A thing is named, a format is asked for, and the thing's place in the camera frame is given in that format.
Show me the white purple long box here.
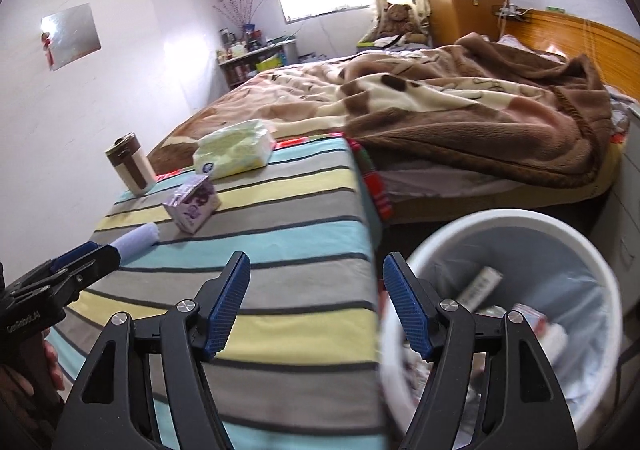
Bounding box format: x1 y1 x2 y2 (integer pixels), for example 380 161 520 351
457 267 503 312

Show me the red pink snack packet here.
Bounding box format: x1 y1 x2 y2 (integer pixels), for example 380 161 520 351
513 303 568 366

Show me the white trash bin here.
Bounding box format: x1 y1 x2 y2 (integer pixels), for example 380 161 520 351
381 208 623 449

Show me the person's left hand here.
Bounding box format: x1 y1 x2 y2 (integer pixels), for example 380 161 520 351
0 337 68 450

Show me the striped table cloth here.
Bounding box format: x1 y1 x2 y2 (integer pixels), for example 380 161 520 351
50 136 386 449

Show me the brown white cup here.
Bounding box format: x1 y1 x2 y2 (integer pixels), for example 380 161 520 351
105 132 156 196

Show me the purple milk carton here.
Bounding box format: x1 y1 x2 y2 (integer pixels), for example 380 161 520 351
163 175 221 234

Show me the green tissue pack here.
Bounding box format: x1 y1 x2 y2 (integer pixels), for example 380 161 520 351
192 119 276 180

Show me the grey drawer cabinet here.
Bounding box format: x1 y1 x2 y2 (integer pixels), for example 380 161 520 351
587 100 640 285

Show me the brown cream fleece blanket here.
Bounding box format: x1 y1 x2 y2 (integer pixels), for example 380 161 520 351
149 34 614 189

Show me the cluttered side shelf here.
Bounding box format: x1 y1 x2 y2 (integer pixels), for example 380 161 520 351
217 24 299 90

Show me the dried branch vase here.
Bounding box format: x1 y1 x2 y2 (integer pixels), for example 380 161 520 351
214 0 266 36

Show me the brown teddy bear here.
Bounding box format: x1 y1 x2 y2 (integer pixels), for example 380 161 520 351
374 3 428 46

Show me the wooden bed headboard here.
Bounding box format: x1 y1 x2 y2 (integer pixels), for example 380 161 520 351
503 10 640 100

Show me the silver wall poster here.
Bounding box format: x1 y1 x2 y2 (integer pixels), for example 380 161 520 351
40 3 101 70

